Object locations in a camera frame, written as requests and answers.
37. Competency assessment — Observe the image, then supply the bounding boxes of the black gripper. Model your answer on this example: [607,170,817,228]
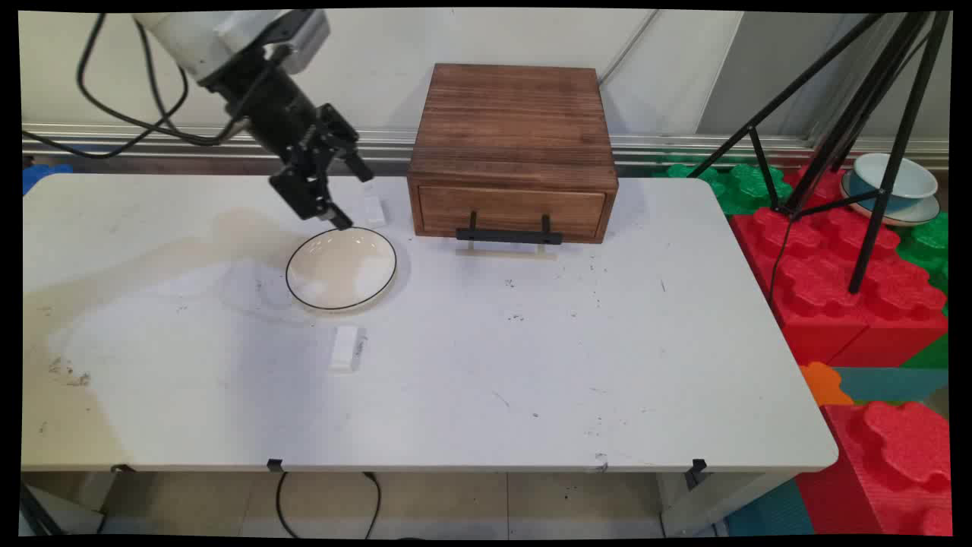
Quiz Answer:
[201,46,375,232]

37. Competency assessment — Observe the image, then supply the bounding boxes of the white plate with black rim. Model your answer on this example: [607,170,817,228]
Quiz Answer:
[286,226,398,312]

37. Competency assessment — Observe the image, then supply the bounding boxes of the brown wooden drawer cabinet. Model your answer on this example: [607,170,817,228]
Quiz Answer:
[407,63,620,245]

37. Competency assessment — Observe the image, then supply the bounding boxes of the green foam block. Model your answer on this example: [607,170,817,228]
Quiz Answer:
[657,162,794,216]
[896,213,950,293]

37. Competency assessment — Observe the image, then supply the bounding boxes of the white table leg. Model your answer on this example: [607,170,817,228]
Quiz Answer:
[657,471,798,537]

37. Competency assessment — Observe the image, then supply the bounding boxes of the large red foam block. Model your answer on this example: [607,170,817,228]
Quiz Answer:
[796,400,954,536]
[731,163,948,368]

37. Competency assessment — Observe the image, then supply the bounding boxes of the orange foam block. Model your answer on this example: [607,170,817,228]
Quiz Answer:
[799,362,855,407]

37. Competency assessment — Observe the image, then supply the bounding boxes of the black tripod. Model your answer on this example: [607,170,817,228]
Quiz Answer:
[687,11,951,296]

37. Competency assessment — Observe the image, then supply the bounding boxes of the teal and white bowl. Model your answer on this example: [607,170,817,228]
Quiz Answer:
[848,153,939,214]

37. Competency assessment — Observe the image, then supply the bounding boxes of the teal and white saucer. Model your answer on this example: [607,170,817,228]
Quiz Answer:
[839,171,942,227]

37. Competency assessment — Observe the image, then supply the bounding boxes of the teal foam mat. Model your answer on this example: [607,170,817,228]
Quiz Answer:
[832,367,950,403]

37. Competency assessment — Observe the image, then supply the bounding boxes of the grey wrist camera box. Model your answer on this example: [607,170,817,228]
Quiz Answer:
[262,9,332,74]

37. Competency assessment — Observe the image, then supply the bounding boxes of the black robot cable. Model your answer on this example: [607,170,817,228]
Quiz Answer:
[23,11,255,160]

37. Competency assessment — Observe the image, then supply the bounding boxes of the grey wall cable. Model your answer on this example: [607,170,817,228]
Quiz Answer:
[598,9,660,84]

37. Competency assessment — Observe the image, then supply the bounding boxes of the aluminium wall rail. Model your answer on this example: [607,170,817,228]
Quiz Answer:
[21,123,950,169]

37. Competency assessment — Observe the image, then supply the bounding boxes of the black cable under table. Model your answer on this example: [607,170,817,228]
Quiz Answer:
[275,471,382,539]

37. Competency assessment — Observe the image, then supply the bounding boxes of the thin black tripod cable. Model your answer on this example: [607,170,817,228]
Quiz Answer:
[768,217,795,305]

